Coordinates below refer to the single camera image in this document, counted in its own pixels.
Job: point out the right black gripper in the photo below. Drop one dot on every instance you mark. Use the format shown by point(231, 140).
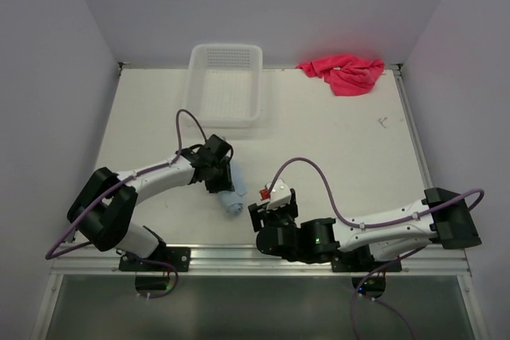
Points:
point(258, 213)

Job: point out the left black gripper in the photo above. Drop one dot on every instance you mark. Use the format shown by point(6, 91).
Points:
point(225, 182)

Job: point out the light blue towel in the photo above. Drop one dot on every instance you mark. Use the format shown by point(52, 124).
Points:
point(233, 202)

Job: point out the pink towel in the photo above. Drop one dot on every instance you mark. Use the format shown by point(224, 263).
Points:
point(346, 74)

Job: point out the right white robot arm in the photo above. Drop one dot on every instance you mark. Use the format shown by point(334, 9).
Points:
point(441, 217)

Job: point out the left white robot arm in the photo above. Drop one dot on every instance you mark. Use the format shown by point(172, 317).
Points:
point(103, 210)

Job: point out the white plastic basket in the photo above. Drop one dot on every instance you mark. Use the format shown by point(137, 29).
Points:
point(223, 85)

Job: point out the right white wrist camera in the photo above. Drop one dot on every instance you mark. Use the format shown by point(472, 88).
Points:
point(276, 196)

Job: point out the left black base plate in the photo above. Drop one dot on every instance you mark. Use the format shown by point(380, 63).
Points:
point(175, 258)

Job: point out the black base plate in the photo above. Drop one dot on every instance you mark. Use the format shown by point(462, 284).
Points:
point(175, 258)
point(358, 264)

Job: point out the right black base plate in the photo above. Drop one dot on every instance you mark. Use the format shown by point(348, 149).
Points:
point(358, 264)

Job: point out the aluminium mounting rail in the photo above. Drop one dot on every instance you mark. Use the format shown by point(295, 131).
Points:
point(245, 260)

